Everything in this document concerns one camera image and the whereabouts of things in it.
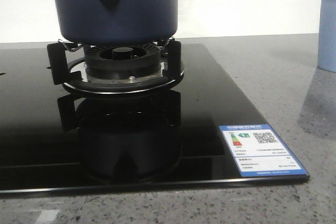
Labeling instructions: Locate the dark blue cooking pot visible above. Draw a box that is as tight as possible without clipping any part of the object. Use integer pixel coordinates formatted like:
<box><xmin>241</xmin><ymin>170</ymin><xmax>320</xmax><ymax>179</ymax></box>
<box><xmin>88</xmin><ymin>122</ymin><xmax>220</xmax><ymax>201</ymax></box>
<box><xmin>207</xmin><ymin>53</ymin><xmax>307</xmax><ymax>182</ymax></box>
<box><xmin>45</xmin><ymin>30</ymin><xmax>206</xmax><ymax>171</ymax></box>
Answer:
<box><xmin>55</xmin><ymin>0</ymin><xmax>178</xmax><ymax>45</ymax></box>

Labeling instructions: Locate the blue energy label sticker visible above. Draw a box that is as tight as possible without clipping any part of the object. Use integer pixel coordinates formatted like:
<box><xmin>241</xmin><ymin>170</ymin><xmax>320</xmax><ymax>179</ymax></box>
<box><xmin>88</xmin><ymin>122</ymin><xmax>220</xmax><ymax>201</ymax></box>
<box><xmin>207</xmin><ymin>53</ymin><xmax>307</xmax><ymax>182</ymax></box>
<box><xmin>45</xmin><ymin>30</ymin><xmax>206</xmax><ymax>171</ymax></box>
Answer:
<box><xmin>219</xmin><ymin>124</ymin><xmax>308</xmax><ymax>177</ymax></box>

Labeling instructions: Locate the black glass gas stove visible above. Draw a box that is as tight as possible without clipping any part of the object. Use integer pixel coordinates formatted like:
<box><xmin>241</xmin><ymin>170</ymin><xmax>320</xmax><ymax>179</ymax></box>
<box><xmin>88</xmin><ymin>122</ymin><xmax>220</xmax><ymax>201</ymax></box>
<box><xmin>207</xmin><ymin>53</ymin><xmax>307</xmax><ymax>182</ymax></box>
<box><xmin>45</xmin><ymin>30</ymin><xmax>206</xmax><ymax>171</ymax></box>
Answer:
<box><xmin>0</xmin><ymin>43</ymin><xmax>310</xmax><ymax>194</ymax></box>

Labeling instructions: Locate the black pot support grate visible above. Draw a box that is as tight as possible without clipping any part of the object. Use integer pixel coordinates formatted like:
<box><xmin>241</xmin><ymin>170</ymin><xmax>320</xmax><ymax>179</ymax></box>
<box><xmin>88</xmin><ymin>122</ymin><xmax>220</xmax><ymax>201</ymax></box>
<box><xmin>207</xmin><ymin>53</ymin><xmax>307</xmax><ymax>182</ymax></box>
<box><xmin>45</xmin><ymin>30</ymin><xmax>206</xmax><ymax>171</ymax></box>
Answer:
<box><xmin>47</xmin><ymin>38</ymin><xmax>184</xmax><ymax>96</ymax></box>

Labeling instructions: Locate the light blue plastic cup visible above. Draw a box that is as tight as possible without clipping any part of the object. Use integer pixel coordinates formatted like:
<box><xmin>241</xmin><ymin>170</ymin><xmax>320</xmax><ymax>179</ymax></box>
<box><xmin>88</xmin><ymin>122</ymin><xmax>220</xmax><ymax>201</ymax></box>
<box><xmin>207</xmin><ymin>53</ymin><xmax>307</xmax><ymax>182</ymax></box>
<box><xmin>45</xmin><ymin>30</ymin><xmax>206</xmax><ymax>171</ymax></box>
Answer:
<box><xmin>318</xmin><ymin>0</ymin><xmax>335</xmax><ymax>72</ymax></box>

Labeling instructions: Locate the black gas burner head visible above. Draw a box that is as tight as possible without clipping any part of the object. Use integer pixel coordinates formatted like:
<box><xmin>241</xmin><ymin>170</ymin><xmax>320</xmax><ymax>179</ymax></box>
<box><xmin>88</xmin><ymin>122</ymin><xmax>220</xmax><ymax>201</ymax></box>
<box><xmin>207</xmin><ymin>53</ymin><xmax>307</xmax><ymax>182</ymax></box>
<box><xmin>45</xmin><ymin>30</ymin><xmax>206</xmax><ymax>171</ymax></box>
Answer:
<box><xmin>85</xmin><ymin>44</ymin><xmax>161</xmax><ymax>79</ymax></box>

